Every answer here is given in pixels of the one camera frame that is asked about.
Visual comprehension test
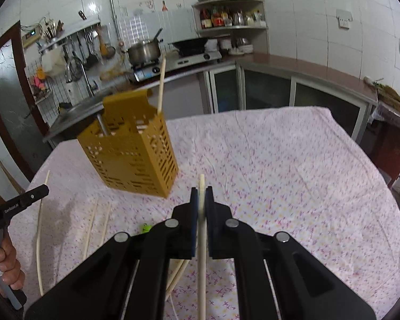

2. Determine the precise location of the person's left hand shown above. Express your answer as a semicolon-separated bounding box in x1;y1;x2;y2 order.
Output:
0;230;25;290

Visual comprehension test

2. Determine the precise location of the row of condiment bottles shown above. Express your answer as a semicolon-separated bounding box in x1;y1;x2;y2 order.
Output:
200;7;265;29

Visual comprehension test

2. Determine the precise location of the wall rack with hanging utensils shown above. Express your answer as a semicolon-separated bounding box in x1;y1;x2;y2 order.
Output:
38;22;116;68

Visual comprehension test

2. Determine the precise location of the yellow perforated utensil holder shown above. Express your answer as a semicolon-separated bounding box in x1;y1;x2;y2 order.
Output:
77;89;180;199

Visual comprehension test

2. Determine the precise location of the dark red side table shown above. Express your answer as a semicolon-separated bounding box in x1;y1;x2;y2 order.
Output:
370;100;400;187

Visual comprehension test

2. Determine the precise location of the metal wall pipe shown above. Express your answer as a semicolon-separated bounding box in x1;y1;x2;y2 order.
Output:
107;0;119;41

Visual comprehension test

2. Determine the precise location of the white hanging bag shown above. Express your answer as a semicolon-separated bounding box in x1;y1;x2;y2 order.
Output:
42;47;66;74

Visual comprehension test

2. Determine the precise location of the white wall socket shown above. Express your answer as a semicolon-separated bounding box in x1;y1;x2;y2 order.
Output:
336;8;353;29

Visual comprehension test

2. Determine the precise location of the steel gas stove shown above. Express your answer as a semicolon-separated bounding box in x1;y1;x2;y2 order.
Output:
131;53;222;82

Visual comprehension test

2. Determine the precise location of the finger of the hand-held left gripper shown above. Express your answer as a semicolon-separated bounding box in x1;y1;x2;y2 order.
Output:
22;185;50;207

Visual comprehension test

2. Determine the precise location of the steel cooking pot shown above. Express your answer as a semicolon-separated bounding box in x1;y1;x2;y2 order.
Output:
127;39;162;66

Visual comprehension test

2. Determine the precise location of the wire rack with colourful things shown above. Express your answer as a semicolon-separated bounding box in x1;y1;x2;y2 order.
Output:
28;68;53;104

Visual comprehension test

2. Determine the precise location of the kitchen counter cabinet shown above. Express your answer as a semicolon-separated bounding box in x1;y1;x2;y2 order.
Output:
42;51;379;148

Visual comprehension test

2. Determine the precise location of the steel faucet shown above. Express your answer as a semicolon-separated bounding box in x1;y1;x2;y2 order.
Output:
65;57;99;96

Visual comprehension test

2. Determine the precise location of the pile of vegetables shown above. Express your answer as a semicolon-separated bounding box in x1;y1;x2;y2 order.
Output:
363;77;400;114

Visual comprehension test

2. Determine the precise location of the yellowed wall power box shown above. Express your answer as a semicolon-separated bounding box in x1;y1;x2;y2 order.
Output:
22;28;42;48

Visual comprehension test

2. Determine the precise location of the dark door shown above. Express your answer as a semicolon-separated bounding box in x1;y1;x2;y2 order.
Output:
0;20;53;181

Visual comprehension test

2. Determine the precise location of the black wok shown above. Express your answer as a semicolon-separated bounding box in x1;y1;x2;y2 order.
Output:
171;37;209;53

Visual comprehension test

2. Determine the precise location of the steel sink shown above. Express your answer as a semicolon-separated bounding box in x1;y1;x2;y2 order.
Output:
58;97;105;118

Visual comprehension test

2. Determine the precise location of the stack of white dishes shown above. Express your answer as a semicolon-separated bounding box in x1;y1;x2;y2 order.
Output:
207;37;254;56

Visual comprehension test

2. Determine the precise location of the white corner shelf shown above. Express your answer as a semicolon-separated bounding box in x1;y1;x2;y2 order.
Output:
191;0;269;54

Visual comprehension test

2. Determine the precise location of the floral pink tablecloth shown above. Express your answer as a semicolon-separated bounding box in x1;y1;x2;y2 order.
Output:
7;107;400;320

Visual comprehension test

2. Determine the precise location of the cup of kitchen utensils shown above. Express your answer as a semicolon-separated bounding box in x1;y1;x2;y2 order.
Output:
43;20;66;41

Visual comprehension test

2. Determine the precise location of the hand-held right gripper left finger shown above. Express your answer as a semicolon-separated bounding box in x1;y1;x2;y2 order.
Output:
25;188;199;320

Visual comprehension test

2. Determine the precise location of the white splash guard panel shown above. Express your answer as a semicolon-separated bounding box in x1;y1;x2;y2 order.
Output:
118;7;196;46

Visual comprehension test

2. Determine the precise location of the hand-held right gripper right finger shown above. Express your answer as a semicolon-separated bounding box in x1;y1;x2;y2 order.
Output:
206;187;376;320

